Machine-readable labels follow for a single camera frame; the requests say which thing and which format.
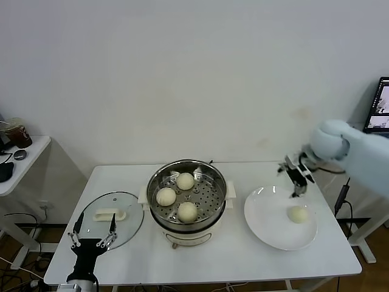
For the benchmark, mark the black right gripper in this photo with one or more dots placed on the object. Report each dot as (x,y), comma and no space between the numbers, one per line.
(297,179)

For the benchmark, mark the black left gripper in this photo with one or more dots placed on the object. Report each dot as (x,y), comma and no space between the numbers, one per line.
(86,251)

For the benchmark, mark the white steamed baozi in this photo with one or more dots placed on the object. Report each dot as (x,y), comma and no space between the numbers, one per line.
(166,196)
(187,212)
(298,214)
(185,181)

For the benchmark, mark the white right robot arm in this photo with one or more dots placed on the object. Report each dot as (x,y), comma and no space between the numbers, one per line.
(364,158)

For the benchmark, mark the perforated steel steamer basket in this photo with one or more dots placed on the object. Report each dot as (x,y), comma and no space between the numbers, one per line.
(209,194)

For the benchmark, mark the round white plate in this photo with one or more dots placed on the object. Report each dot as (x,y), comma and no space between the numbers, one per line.
(273,219)

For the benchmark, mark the white side table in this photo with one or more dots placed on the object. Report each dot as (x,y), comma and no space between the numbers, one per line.
(33,155)
(364,243)

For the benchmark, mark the cream electric cooker pot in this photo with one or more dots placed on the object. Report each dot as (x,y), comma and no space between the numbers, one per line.
(188,238)

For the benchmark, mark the round black disc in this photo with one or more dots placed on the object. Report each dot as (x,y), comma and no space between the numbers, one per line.
(20,154)

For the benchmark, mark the open dark laptop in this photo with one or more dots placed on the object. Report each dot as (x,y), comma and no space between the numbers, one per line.
(378,112)

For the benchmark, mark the iced coffee plastic cup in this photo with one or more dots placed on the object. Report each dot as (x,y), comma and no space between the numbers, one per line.
(21,135)

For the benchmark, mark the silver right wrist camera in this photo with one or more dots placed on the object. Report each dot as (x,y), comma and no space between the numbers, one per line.
(290,159)

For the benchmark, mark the white wall socket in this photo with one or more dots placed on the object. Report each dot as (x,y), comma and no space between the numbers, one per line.
(43,204)

